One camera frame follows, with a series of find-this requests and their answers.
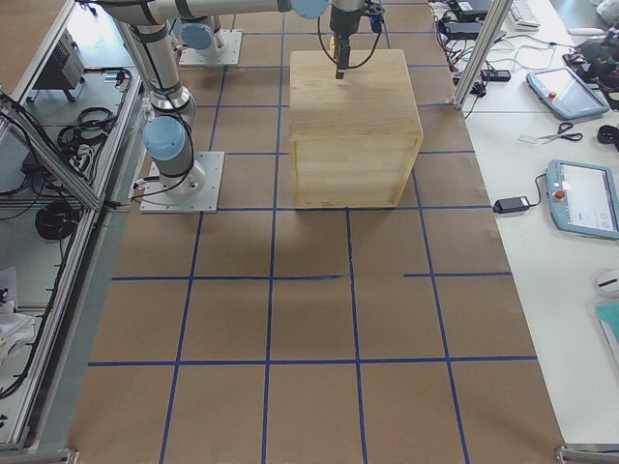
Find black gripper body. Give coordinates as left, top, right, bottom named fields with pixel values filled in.
left=330, top=0, right=385, bottom=35

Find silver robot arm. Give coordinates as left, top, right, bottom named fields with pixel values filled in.
left=181, top=15, right=225, bottom=54
left=98, top=1, right=384, bottom=203

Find wooden drawer cabinet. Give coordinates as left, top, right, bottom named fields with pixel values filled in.
left=289, top=49, right=424, bottom=209

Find far teach pendant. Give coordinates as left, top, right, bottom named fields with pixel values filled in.
left=526, top=67, right=609, bottom=120

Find teach pendant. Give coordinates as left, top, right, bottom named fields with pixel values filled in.
left=546, top=159, right=618, bottom=241
left=526, top=67, right=609, bottom=120

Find black power adapter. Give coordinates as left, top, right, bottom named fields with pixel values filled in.
left=492, top=196, right=532, bottom=215

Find near teach pendant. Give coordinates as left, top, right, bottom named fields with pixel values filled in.
left=546, top=159, right=618, bottom=241

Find crumpled white cloth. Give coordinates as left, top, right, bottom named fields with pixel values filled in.
left=1, top=300, right=36, bottom=363

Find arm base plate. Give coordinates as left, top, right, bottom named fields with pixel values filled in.
left=180, top=26, right=243, bottom=68
left=139, top=151, right=224, bottom=214

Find aluminium frame post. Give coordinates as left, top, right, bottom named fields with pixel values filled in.
left=453, top=0, right=513, bottom=110

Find black handled scissors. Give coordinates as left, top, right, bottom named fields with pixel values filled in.
left=538, top=122, right=583, bottom=144

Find coiled black cables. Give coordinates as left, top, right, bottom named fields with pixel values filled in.
left=58, top=106, right=120, bottom=146

